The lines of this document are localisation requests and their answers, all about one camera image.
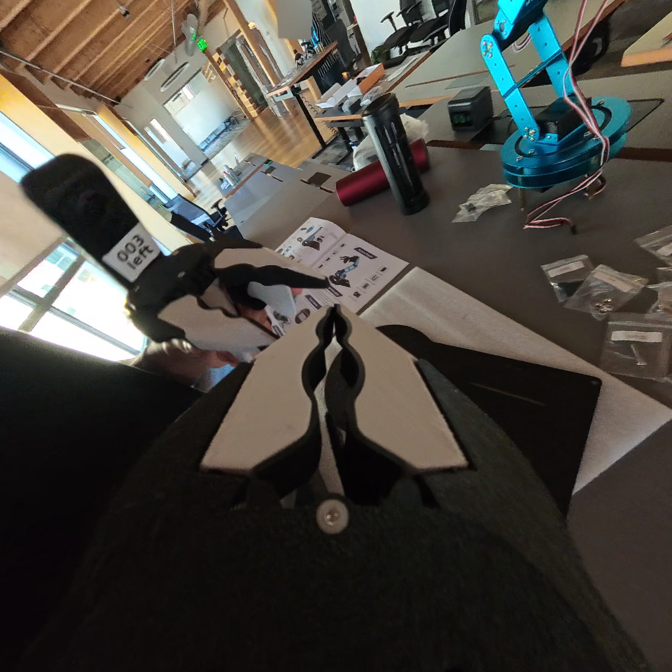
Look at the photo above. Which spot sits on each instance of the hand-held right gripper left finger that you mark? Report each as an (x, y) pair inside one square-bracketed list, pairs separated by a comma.
[(267, 414)]

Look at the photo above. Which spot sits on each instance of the cluttered wooden table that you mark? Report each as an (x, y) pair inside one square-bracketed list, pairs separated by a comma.
[(304, 73)]

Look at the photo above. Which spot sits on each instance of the wood edged grey table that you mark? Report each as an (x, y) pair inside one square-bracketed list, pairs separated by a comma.
[(651, 44)]

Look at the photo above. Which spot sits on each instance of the tall glass window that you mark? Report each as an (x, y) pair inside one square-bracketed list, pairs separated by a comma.
[(63, 299)]

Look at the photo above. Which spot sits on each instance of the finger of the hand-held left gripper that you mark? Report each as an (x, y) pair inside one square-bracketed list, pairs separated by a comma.
[(210, 325), (262, 262)]

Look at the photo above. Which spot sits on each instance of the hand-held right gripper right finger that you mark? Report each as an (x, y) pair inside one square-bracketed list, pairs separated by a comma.
[(409, 414)]

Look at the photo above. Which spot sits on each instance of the small black box device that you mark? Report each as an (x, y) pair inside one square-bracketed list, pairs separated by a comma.
[(470, 107)]

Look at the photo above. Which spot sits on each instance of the group of small parts bags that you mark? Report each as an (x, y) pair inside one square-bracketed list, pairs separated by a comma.
[(603, 294)]

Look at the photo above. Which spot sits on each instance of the black office chair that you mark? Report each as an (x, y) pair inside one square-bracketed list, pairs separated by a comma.
[(399, 31), (430, 21)]

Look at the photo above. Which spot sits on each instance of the light wooden table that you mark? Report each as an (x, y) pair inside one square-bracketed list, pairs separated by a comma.
[(446, 68)]

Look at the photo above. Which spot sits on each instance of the red metal tube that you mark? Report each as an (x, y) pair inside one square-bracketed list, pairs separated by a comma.
[(362, 186)]

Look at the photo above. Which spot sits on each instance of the person's dark clothing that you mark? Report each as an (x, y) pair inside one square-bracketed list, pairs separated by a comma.
[(63, 472)]

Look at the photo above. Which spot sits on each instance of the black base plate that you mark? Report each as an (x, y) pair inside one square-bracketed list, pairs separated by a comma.
[(498, 399)]

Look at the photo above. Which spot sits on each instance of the person's left hand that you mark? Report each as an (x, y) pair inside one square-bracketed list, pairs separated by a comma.
[(183, 365)]

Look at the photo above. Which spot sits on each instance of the blue toy robot arm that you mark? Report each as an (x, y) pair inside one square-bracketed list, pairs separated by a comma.
[(530, 94)]

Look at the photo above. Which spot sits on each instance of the black metal tube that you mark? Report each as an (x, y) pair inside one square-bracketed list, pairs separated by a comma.
[(399, 157)]

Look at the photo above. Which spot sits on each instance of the white instruction booklet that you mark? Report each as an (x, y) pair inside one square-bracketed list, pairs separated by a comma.
[(367, 262)]

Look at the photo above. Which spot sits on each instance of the green exit sign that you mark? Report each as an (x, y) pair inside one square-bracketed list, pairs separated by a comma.
[(202, 42)]

